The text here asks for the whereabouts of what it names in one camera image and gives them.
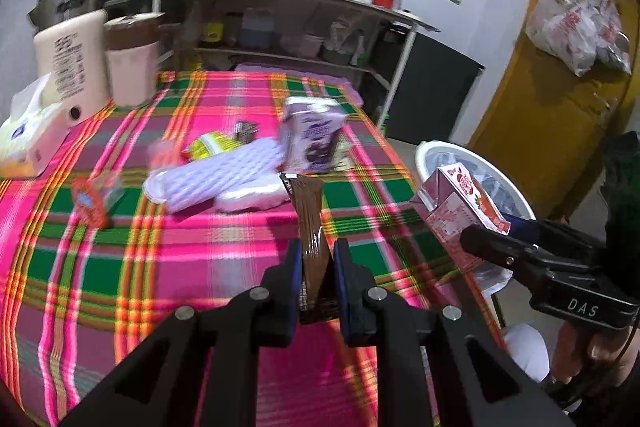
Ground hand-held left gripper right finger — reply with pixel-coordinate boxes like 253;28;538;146
332;238;576;427

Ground white round bin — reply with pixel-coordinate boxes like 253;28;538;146
414;141;536;294

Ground tissue box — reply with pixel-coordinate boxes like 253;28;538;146
0;74;85;178

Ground pink lid storage box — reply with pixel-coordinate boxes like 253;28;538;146
235;63;366;108

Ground black cabinet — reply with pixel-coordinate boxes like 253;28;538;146
360;27;486;144

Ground crumpled plastic bags on shelf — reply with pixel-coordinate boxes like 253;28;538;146
329;19;372;66

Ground yellow snack wrapper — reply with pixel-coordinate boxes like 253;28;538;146
182;132;236;162

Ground plaid pink green tablecloth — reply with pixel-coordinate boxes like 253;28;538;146
0;69;506;427

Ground clear plastic cup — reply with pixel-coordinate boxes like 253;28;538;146
71;171;124;229

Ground pale translucent wrapper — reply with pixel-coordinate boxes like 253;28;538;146
147;139;176;170

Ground dark silver wrapper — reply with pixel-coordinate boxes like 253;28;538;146
232;121;258;144

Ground ribbed white plastic bottle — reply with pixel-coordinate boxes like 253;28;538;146
143;138;286;214

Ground beige plastic appliance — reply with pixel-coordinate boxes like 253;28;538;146
32;9;112;118

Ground purple liquid jug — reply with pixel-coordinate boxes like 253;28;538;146
240;9;276;50

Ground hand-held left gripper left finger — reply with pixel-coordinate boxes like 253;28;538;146
60;239;306;427

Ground white round object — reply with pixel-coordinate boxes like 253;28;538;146
504;324;551;384

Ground brown snack wrapper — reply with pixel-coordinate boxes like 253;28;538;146
280;173;343;325

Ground purple milk carton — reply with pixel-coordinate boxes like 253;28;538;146
280;97;348;175

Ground person's right hand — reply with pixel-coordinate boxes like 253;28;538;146
552;321;626;384

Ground yellow label jar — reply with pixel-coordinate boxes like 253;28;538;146
200;9;224;46

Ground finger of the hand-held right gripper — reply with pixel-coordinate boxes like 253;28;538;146
459;224;552;282
502;216;606;258

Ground plastic bags hanging on door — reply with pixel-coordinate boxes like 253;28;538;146
525;0;633;78

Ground yellow wooden door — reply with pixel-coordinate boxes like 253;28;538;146
467;0;636;222

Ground pink jar brown lid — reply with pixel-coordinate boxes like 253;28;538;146
102;13;162;108

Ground pink plastic tub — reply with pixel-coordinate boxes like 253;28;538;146
280;34;323;58

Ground white plastic wrapper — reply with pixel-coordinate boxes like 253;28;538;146
214;182;287;212

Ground pink strawberry milk carton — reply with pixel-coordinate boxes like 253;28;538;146
410;163;512;275

